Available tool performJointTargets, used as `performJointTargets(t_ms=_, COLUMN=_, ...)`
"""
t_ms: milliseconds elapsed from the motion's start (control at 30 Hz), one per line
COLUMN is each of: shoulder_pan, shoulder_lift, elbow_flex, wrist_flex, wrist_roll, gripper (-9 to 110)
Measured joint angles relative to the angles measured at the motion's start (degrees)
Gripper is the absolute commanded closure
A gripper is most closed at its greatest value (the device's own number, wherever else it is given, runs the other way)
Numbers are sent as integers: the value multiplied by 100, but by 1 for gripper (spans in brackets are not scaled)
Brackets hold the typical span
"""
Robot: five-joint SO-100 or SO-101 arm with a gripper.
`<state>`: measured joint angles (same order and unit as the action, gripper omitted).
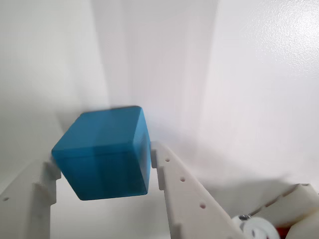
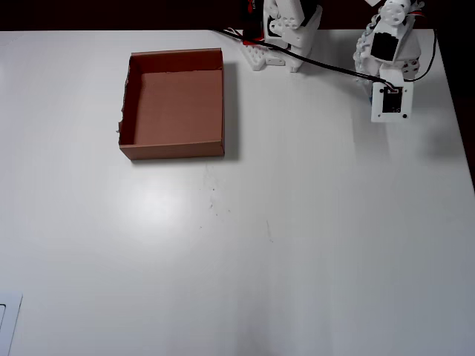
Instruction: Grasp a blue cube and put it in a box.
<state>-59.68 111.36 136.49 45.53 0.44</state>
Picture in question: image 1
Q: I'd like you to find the blue cube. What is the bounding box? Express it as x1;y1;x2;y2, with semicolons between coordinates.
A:
51;106;152;202

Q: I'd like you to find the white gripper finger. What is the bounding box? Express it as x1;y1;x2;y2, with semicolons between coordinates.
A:
0;159;62;239
150;141;246;239

